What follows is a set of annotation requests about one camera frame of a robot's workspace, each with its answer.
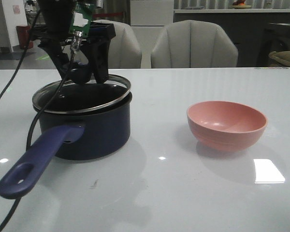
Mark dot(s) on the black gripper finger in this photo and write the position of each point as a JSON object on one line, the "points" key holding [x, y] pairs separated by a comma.
{"points": [[96, 53], [59, 59]]}

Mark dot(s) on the white drawer cabinet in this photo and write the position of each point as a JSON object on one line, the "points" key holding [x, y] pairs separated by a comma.
{"points": [[147, 17]]}

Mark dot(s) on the dark sideboard counter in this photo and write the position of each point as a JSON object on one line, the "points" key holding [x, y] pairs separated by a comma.
{"points": [[244, 27]]}

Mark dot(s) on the grey upholstered chair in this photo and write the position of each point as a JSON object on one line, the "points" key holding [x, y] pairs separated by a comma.
{"points": [[193, 44], [124, 49]]}

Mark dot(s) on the red bin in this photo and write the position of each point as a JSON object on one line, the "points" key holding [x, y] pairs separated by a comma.
{"points": [[23, 35]]}

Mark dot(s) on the fruit plate on counter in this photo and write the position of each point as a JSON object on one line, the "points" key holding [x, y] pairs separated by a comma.
{"points": [[240, 4]]}

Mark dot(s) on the left grey upholstered chair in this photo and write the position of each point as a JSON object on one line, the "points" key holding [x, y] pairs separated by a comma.
{"points": [[124, 49]]}

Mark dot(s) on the red barrier belt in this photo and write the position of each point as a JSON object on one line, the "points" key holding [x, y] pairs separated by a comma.
{"points": [[121, 14]]}

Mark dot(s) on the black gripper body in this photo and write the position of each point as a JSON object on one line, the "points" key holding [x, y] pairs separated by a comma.
{"points": [[57, 15]]}

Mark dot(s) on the green circuit board camera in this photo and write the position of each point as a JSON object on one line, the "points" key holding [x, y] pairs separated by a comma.
{"points": [[81, 18]]}

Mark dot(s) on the pink plastic bowl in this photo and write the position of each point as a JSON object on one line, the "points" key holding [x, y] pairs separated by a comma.
{"points": [[226, 126]]}

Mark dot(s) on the glass pot lid blue knob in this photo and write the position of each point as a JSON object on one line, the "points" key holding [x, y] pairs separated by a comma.
{"points": [[73, 98]]}

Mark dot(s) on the right grey upholstered chair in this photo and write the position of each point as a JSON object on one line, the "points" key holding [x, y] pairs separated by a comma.
{"points": [[193, 44]]}

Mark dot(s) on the dark glossy side table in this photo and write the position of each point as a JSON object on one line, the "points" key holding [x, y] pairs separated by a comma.
{"points": [[276, 37]]}

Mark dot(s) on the dark blue saucepan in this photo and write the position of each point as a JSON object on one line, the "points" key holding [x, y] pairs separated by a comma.
{"points": [[70, 137]]}

